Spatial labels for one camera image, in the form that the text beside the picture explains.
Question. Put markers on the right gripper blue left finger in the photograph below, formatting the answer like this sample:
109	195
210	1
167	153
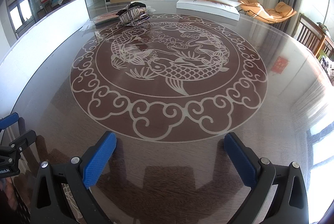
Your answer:
49	203

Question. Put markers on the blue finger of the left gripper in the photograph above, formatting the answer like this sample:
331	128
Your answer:
9	120
21	142

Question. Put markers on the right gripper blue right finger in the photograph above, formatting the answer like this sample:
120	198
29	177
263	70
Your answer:
289	204

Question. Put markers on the clear black hair claw clip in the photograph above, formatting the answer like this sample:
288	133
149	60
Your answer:
133	14

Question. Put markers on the wooden dining chair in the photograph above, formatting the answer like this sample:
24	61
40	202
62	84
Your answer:
313	37

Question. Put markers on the orange lounge chair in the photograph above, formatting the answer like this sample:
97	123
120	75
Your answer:
278	14

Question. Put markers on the white flat carton box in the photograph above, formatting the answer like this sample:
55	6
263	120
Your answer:
224	8

